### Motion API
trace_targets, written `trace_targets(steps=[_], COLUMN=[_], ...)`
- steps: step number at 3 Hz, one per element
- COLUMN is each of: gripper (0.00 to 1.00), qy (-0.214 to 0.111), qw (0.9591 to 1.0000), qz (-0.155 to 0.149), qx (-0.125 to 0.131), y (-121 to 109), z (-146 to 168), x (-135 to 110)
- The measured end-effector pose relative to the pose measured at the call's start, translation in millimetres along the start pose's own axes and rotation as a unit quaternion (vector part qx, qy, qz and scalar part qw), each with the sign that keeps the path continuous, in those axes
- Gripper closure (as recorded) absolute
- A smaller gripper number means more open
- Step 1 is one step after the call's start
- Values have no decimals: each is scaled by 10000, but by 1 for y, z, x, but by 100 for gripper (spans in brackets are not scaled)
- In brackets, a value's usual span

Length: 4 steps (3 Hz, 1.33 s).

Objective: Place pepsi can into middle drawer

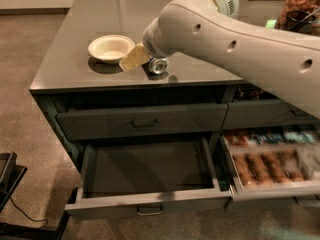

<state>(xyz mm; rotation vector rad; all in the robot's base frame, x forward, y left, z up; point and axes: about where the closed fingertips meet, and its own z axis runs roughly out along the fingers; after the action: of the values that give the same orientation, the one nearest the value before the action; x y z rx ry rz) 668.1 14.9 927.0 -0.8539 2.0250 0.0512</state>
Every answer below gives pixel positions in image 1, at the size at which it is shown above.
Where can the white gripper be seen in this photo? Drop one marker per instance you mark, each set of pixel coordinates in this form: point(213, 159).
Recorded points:
point(151, 46)

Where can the blue pepsi can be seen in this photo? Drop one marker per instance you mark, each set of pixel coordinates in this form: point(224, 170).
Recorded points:
point(158, 66)

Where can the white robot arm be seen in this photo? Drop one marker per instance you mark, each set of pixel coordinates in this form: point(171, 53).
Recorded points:
point(285, 64)

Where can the grey top left drawer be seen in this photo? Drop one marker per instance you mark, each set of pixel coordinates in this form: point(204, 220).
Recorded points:
point(141, 121)

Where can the grey top right drawer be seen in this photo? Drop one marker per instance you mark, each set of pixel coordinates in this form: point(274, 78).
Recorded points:
point(264, 113)

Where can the open grey middle drawer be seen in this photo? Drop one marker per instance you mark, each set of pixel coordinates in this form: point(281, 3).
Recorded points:
point(148, 179)

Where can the right middle snack drawer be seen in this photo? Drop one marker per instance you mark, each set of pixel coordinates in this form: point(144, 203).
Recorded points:
point(272, 136)

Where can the snack drawer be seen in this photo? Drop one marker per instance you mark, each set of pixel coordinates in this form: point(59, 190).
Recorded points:
point(274, 172)
point(272, 136)

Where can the right bottom snack drawer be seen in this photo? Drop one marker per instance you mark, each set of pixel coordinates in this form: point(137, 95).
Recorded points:
point(274, 172)

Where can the white paper bowl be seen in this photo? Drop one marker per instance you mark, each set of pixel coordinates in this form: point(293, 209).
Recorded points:
point(110, 49)

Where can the grey counter cabinet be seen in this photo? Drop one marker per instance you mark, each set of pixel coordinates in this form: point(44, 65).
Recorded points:
point(70, 79)

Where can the snack bags in shelf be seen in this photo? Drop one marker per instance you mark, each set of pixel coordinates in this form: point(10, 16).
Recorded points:
point(249, 92)

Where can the black cup with utensil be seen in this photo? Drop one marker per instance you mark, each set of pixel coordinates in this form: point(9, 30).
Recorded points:
point(300, 21)

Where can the glass jar of nuts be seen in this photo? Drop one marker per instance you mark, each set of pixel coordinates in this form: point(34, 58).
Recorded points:
point(310, 6)

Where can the black cart frame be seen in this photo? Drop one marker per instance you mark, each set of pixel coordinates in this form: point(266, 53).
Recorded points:
point(33, 203)

